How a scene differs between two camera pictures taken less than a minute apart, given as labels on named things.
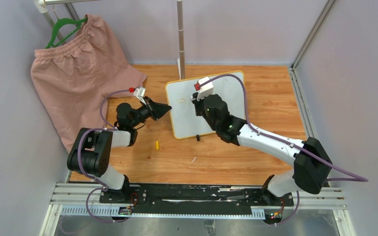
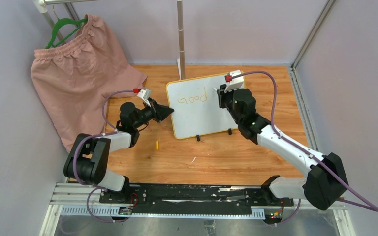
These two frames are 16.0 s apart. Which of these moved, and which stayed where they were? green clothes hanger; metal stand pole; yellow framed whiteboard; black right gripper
Moved: black right gripper
Stayed: yellow framed whiteboard; green clothes hanger; metal stand pole
